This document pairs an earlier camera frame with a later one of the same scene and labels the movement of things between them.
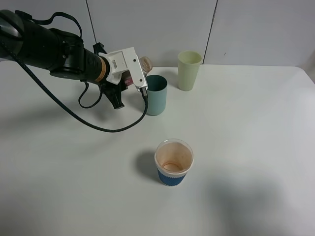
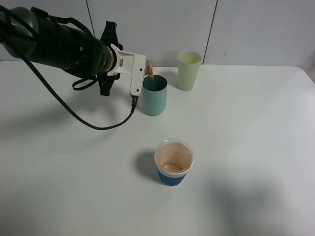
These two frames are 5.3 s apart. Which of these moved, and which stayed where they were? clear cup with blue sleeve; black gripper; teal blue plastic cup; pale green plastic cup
Moved: black gripper
Stayed: clear cup with blue sleeve; teal blue plastic cup; pale green plastic cup
